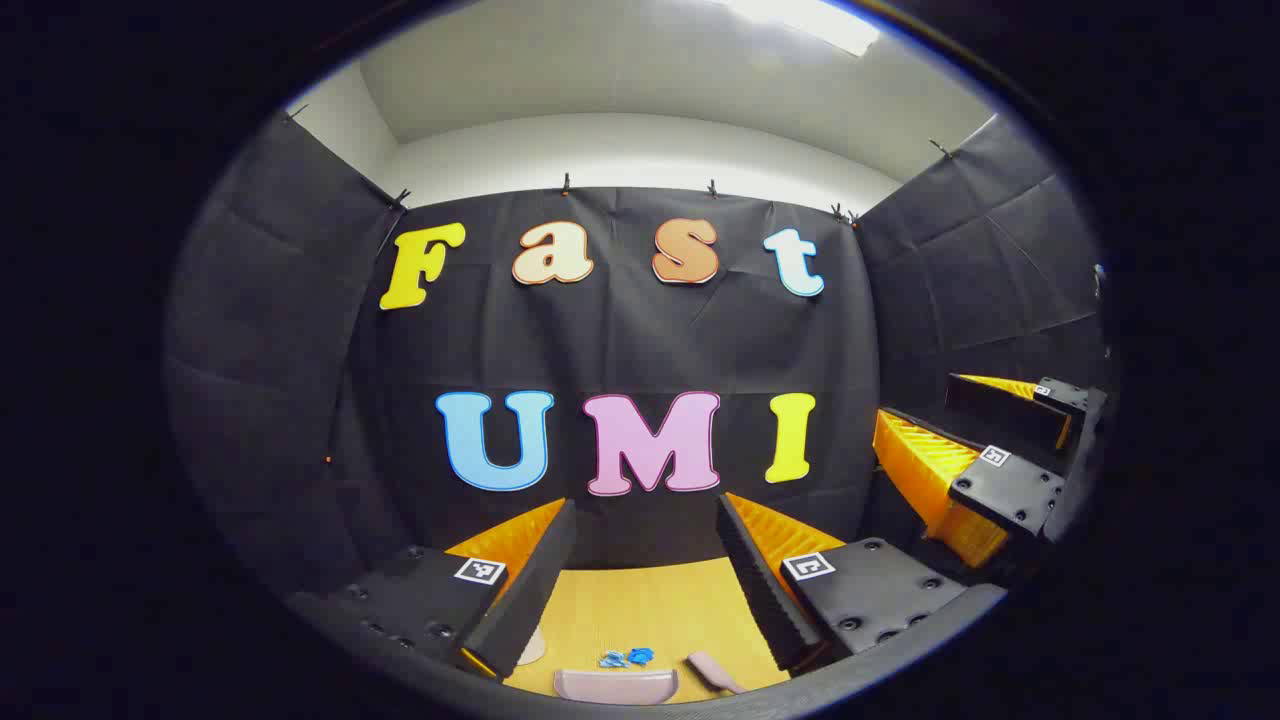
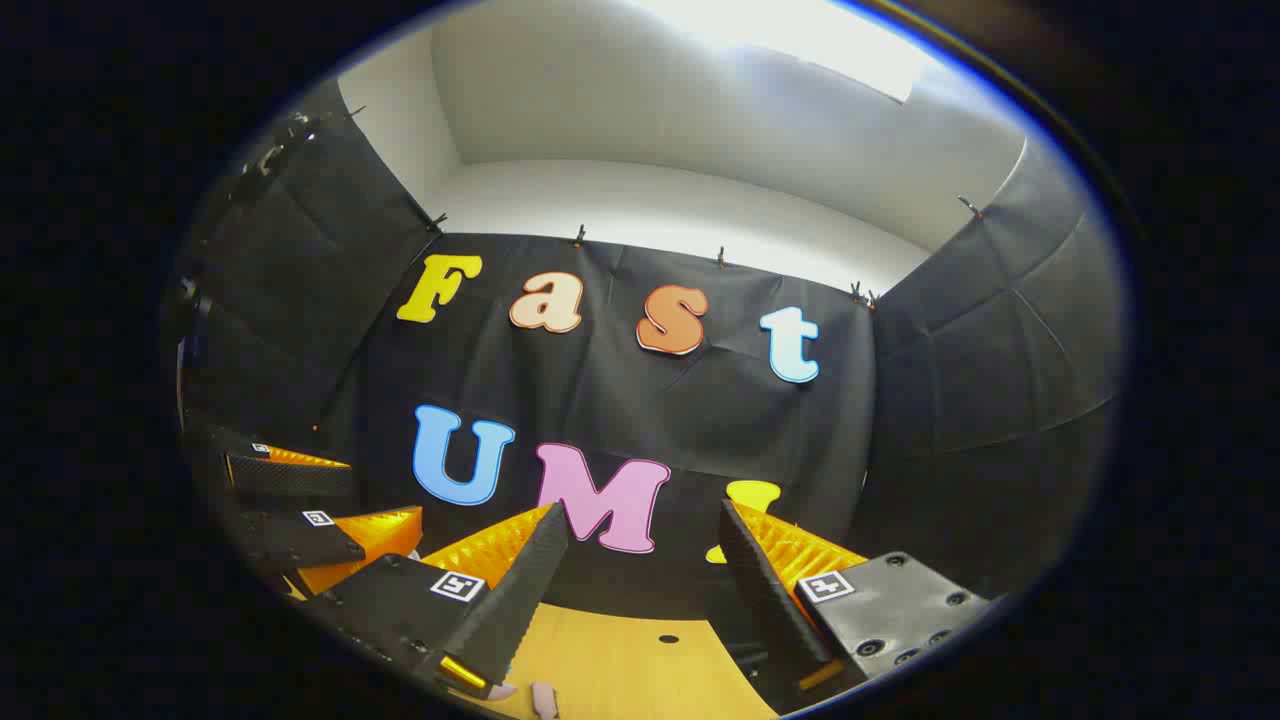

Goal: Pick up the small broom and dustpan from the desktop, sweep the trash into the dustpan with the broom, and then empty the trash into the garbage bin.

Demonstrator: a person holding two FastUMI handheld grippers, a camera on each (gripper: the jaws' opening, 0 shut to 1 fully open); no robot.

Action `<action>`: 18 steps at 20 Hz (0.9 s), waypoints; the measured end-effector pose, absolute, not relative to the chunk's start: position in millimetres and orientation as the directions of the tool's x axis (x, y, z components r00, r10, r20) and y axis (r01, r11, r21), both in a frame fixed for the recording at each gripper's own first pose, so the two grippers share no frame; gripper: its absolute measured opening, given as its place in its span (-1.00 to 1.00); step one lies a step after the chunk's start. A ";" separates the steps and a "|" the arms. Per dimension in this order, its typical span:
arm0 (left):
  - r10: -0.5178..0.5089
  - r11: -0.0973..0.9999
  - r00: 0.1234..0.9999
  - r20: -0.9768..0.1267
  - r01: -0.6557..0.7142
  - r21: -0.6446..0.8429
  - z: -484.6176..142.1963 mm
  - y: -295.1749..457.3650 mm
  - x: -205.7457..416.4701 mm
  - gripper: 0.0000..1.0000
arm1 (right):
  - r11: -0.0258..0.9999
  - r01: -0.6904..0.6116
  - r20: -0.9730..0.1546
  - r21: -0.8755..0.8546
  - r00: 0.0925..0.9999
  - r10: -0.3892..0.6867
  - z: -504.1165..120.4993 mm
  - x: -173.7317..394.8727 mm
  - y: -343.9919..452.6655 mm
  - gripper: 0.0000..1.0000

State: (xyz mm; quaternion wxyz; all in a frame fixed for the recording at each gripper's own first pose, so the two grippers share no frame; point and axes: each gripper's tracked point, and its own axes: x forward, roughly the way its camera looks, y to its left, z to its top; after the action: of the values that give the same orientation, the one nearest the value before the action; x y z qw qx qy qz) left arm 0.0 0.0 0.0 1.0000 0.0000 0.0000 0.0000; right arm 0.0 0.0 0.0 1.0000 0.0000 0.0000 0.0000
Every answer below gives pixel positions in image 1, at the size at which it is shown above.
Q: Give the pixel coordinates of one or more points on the small pale pink broom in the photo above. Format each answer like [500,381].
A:
[712,672]

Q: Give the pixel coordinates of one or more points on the ceiling light panel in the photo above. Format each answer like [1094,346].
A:
[800,22]

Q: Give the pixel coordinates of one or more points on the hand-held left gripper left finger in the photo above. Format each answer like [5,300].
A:
[530,590]

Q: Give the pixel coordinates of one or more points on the white ribbed garbage bin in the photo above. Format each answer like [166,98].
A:
[531,648]

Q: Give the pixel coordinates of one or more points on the pale pink dustpan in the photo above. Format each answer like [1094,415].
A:
[615,686]

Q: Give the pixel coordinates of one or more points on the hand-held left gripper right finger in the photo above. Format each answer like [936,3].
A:
[760,590]

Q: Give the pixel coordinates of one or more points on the dark blue paper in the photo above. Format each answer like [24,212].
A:
[640,655]

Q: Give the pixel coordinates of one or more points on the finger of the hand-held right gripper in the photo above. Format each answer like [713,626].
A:
[1005,410]
[1010,490]

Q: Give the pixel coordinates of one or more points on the light blue paper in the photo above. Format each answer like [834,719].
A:
[612,659]

